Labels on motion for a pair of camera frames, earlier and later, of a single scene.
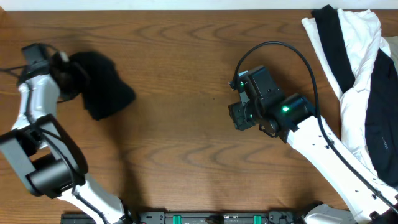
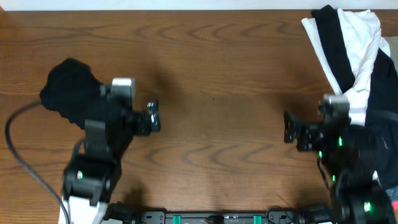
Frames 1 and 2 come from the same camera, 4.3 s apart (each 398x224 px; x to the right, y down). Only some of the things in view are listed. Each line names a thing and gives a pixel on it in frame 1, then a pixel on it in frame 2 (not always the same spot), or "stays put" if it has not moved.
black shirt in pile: x=381 y=120 stays put
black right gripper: x=236 y=112 → x=308 y=129
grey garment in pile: x=393 y=43 stays put
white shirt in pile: x=362 y=37 stays put
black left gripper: x=69 y=96 → x=143 y=127
